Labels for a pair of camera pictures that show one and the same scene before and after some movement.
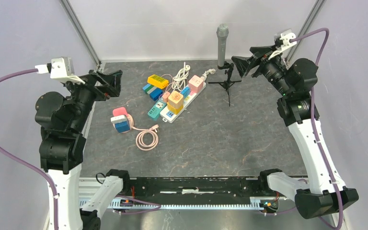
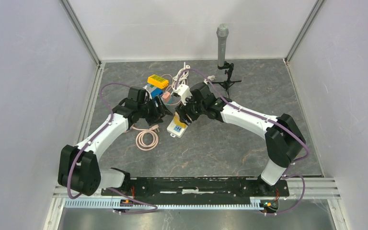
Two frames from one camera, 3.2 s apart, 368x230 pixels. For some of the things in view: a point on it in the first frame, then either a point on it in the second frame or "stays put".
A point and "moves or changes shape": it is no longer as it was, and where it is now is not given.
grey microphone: x=222 y=32 stays put
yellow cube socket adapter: x=176 y=111 moves or changes shape
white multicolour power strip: x=170 y=117 moves or changes shape
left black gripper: x=111 y=85 to x=157 y=115
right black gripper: x=260 y=55 to x=183 y=110
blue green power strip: x=155 y=93 stays put
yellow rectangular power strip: x=157 y=81 stays put
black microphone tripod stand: x=226 y=84 stays put
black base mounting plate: x=146 y=187 stays put
